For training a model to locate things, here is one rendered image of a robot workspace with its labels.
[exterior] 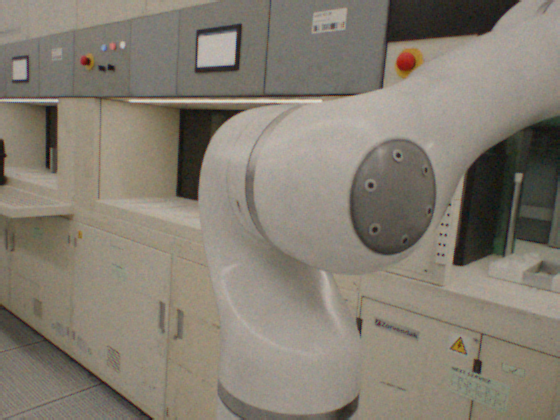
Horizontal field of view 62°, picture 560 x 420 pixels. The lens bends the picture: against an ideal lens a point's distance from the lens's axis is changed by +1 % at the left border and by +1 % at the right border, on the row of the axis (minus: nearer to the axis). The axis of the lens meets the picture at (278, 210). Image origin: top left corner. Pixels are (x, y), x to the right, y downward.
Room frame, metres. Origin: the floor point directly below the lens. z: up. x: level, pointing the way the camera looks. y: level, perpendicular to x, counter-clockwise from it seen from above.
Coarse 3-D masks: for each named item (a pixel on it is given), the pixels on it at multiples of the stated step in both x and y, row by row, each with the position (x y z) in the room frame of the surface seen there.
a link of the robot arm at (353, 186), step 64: (448, 64) 0.40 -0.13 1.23; (512, 64) 0.42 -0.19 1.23; (320, 128) 0.28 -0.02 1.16; (384, 128) 0.28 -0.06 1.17; (448, 128) 0.33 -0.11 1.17; (512, 128) 0.43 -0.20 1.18; (256, 192) 0.31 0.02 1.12; (320, 192) 0.27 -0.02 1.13; (384, 192) 0.27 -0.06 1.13; (448, 192) 0.32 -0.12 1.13; (320, 256) 0.28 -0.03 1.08; (384, 256) 0.28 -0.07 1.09
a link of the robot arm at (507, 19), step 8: (528, 0) 0.60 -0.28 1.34; (536, 0) 0.59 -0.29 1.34; (544, 0) 0.58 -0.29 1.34; (552, 0) 0.56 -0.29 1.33; (512, 8) 0.61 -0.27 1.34; (520, 8) 0.59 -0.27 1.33; (528, 8) 0.57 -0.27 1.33; (536, 8) 0.56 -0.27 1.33; (544, 8) 0.55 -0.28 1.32; (504, 16) 0.60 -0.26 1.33; (512, 16) 0.58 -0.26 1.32; (520, 16) 0.57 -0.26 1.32; (528, 16) 0.56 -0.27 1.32; (496, 24) 0.61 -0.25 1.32; (504, 24) 0.59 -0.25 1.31
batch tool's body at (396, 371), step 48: (432, 0) 1.05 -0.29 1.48; (480, 0) 0.98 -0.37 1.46; (432, 48) 1.04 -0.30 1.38; (528, 144) 1.36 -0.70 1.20; (480, 192) 1.24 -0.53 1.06; (432, 240) 1.01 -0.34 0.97; (480, 240) 1.29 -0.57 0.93; (384, 288) 1.07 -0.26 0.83; (432, 288) 0.99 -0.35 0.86; (480, 288) 1.00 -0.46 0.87; (528, 288) 1.03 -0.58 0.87; (384, 336) 1.06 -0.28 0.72; (432, 336) 0.99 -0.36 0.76; (480, 336) 0.92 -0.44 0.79; (528, 336) 0.87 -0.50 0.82; (384, 384) 1.05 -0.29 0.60; (432, 384) 0.98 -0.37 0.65; (528, 384) 0.86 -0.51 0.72
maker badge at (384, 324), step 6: (378, 318) 1.07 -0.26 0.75; (378, 324) 1.07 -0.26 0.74; (384, 324) 1.06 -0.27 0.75; (390, 324) 1.05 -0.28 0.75; (396, 324) 1.04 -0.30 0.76; (390, 330) 1.05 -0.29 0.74; (396, 330) 1.04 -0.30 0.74; (402, 330) 1.03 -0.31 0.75; (408, 330) 1.02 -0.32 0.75; (414, 330) 1.01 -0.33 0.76; (408, 336) 1.02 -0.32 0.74; (414, 336) 1.01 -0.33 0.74
